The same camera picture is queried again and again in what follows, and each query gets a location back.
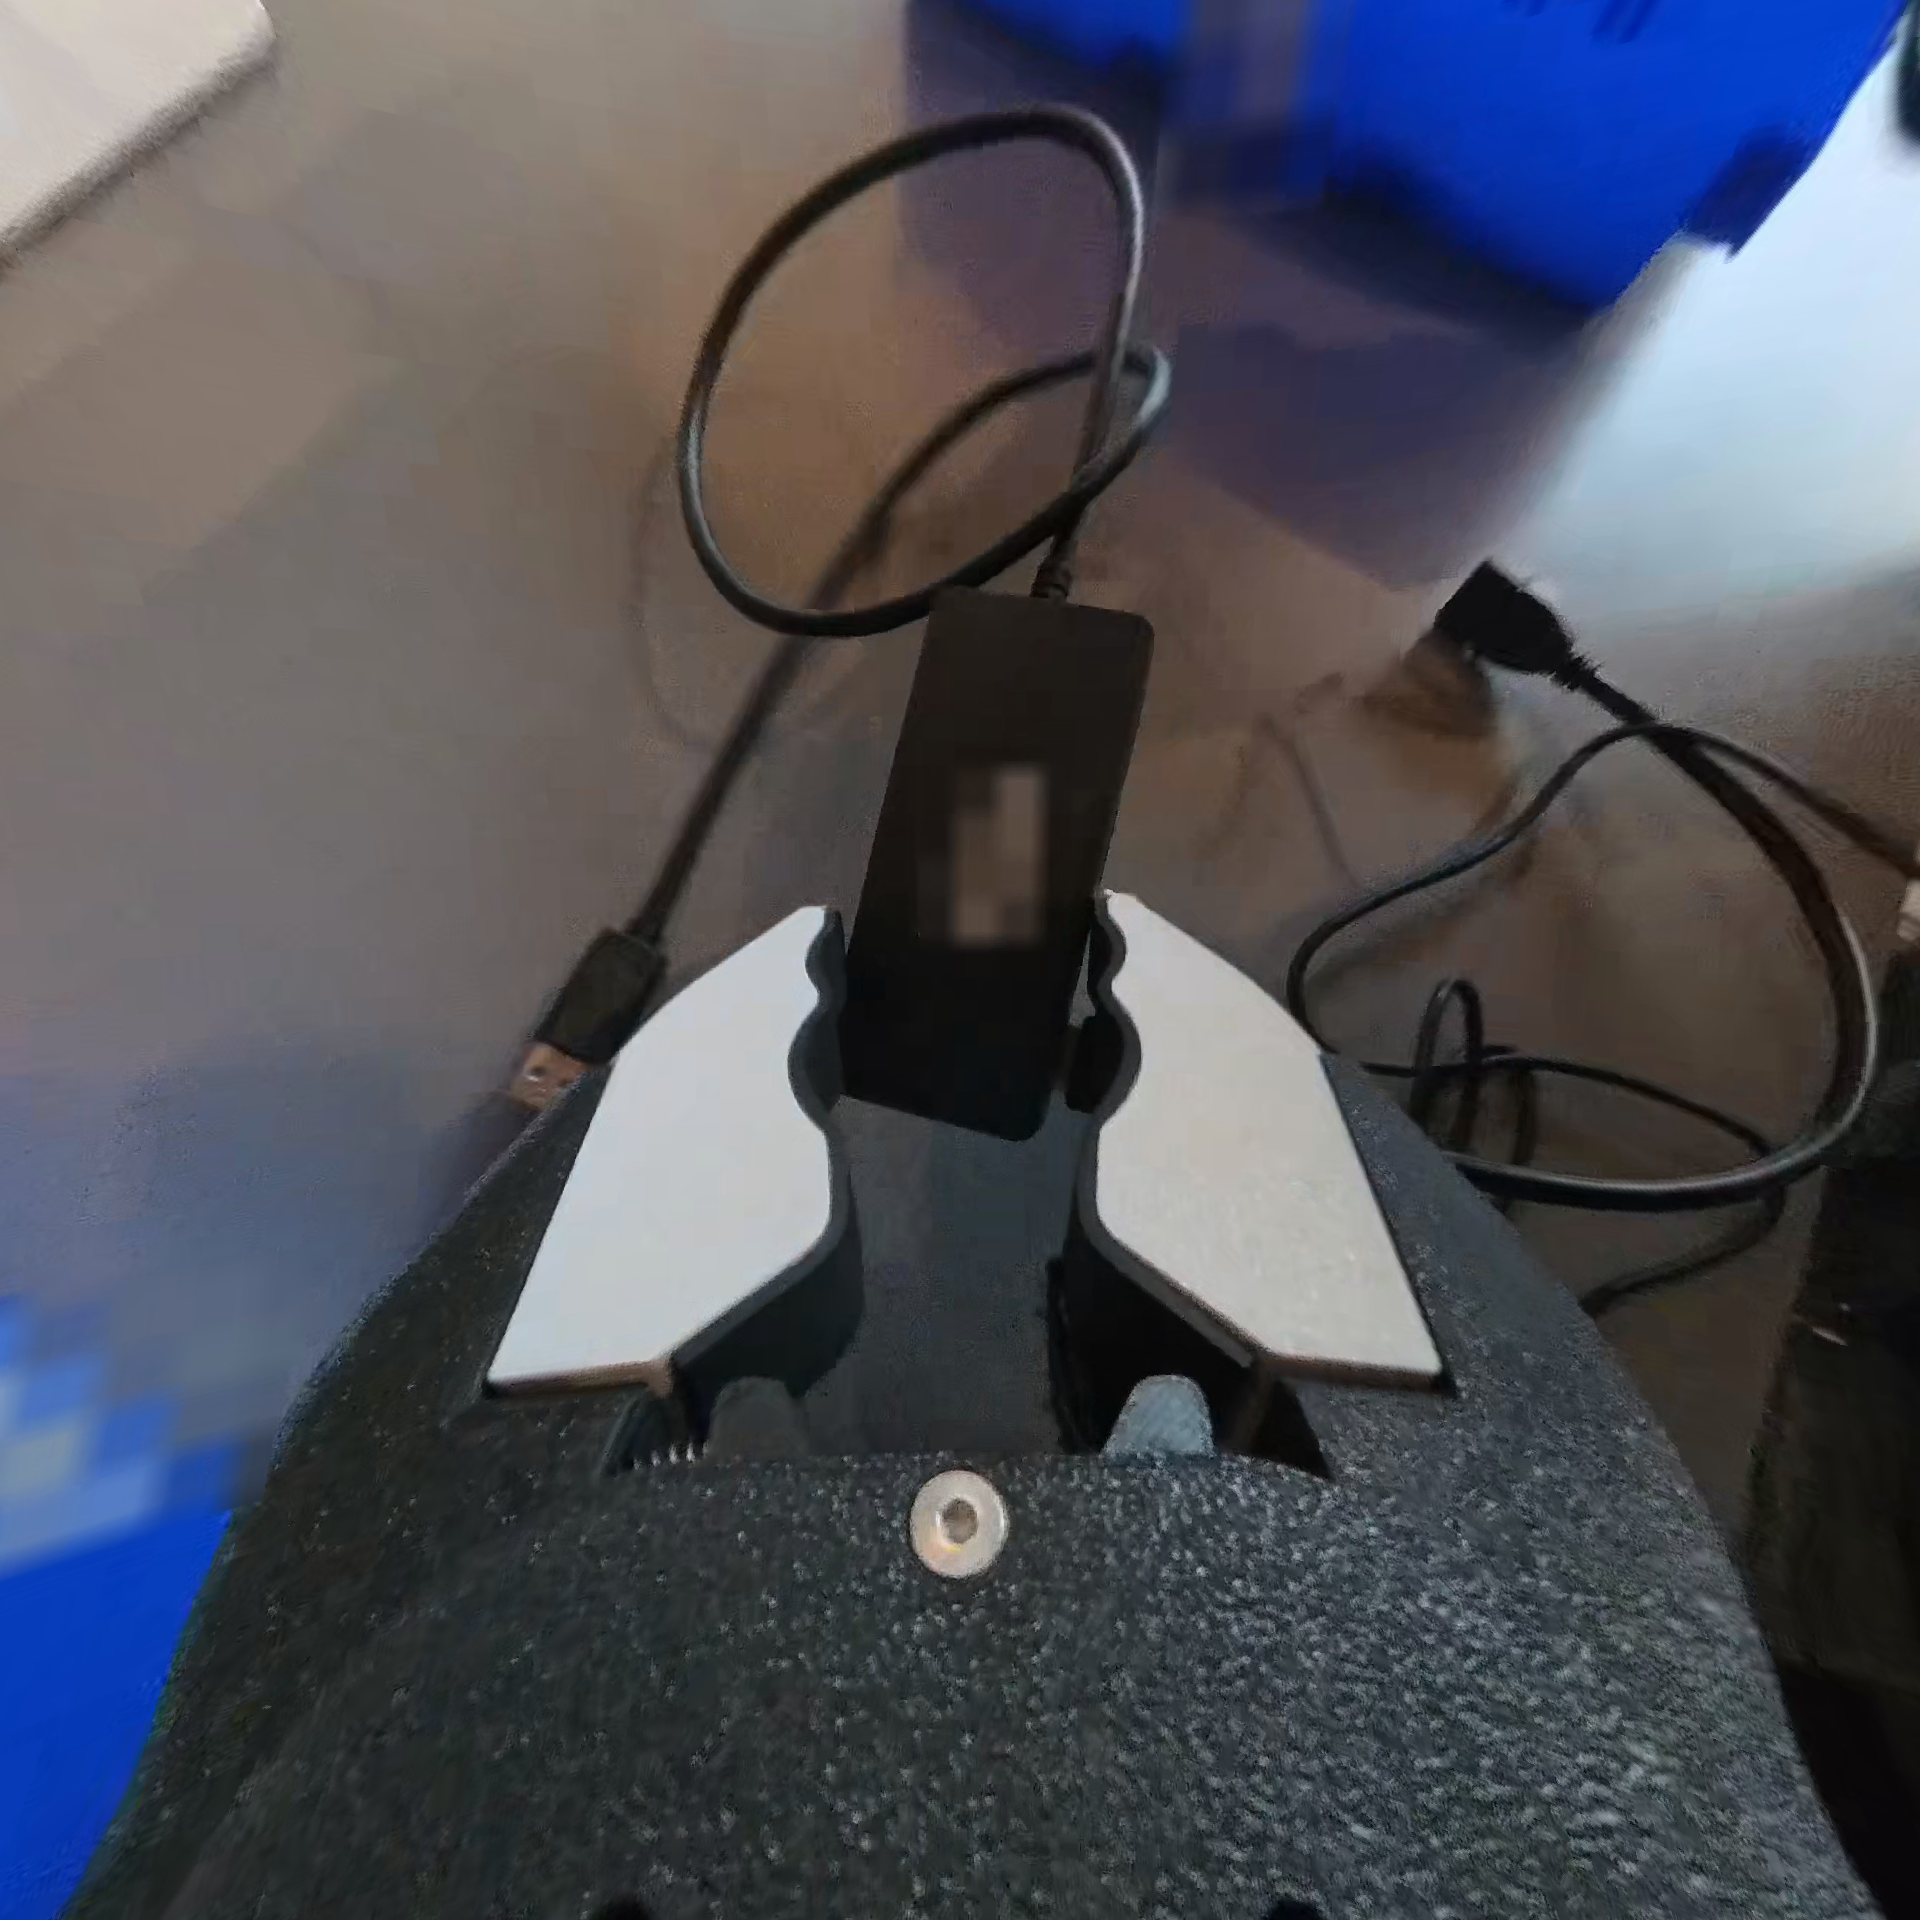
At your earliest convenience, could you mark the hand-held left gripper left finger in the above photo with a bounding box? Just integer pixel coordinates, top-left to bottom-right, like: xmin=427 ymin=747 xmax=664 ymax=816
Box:
xmin=487 ymin=909 xmax=860 ymax=1401

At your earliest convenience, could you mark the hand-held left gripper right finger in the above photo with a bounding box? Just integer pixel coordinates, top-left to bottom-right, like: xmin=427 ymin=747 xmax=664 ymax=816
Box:
xmin=1072 ymin=890 xmax=1448 ymax=1392

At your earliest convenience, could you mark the thin black cable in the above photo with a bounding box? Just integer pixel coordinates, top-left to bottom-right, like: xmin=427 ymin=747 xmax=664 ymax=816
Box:
xmin=1405 ymin=976 xmax=1797 ymax=1320

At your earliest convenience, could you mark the black usb hub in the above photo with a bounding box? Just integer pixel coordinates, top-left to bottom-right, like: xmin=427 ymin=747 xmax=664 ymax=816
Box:
xmin=838 ymin=589 xmax=1163 ymax=1137

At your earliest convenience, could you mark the black usb hub cable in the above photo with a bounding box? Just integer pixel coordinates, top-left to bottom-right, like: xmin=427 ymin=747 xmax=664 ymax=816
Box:
xmin=511 ymin=105 xmax=1174 ymax=1119

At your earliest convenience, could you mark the white document stand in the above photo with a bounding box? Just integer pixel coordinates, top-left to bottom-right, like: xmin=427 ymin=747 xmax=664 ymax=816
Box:
xmin=0 ymin=0 xmax=281 ymax=261

